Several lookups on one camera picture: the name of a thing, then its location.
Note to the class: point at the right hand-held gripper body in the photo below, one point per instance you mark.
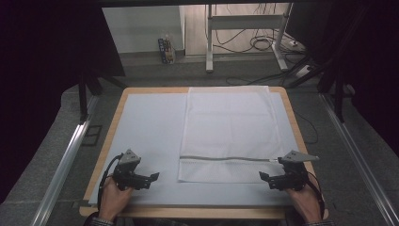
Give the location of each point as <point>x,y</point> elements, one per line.
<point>291,175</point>

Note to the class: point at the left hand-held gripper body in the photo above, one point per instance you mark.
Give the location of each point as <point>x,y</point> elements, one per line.
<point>128,175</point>

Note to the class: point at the white mesh laundry bag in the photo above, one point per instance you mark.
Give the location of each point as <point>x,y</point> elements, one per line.
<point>230,132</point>

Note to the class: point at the person's left hand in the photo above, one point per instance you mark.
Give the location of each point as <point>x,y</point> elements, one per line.
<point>113,197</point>

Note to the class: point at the person's right hand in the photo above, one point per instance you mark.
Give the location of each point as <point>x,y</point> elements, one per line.
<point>306,201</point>

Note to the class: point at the white table mat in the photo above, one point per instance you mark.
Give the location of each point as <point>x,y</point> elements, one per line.
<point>150,132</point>

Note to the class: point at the black metal stand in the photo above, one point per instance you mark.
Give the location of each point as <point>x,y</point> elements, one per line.
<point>83,100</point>
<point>338,94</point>

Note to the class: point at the white power strip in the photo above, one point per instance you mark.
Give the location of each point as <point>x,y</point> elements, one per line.
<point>303,70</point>

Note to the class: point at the pack of bottles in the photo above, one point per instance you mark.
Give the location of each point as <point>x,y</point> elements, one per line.
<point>167,50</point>

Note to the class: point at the dark curtain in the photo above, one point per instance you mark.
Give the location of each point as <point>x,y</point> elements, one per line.
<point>40,78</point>
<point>373,62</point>

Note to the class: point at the black rectangular floor frame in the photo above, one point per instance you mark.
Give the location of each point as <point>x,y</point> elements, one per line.
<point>92,135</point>

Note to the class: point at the aluminium rail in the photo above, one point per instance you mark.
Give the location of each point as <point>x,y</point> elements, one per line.
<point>62,169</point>
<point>357,157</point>

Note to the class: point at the white desk frame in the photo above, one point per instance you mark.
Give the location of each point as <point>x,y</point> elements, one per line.
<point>247,22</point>

